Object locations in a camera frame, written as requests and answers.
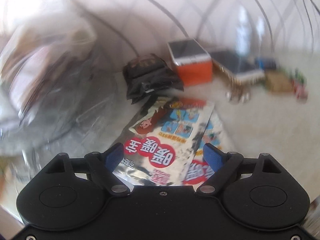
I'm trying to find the red white snack packet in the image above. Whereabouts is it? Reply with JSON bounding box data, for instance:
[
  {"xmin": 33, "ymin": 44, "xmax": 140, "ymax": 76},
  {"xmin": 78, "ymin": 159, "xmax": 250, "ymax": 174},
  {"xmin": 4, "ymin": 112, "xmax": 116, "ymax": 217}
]
[
  {"xmin": 183, "ymin": 110, "xmax": 235, "ymax": 190},
  {"xmin": 114, "ymin": 96, "xmax": 214, "ymax": 186}
]

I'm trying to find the black snack packet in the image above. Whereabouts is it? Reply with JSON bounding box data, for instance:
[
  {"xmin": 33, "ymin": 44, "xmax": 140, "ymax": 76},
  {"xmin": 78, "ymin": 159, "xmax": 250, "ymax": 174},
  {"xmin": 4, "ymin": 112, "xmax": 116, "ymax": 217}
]
[{"xmin": 123, "ymin": 54, "xmax": 183, "ymax": 104}]

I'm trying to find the clear plastic bag of items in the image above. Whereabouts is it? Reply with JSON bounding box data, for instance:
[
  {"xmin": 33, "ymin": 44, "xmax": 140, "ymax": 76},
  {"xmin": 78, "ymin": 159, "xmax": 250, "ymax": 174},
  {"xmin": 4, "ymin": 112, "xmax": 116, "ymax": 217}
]
[{"xmin": 1, "ymin": 13, "xmax": 97, "ymax": 130}]

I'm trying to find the glass fruit bowl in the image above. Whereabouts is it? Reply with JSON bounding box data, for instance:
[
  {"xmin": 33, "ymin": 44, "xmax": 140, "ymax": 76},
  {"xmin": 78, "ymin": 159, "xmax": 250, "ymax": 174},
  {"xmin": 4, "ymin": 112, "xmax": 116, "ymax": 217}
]
[{"xmin": 1, "ymin": 71, "xmax": 126, "ymax": 156}]

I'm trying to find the key bunch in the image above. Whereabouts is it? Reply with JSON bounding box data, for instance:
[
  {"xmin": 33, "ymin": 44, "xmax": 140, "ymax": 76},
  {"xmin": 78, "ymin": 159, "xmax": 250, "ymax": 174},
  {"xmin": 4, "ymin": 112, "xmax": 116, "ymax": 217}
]
[{"xmin": 213, "ymin": 60, "xmax": 251, "ymax": 103}]

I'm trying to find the dark flat box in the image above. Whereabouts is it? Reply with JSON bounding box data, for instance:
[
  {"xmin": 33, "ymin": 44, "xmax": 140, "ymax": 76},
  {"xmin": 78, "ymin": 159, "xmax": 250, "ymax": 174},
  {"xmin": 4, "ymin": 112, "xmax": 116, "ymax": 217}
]
[{"xmin": 210, "ymin": 50, "xmax": 265, "ymax": 84}]

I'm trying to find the orange box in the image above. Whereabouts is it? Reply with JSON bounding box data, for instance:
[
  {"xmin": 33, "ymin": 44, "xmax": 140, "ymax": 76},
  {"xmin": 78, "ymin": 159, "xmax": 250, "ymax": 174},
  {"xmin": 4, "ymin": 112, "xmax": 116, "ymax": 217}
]
[{"xmin": 168, "ymin": 38, "xmax": 213, "ymax": 87}]

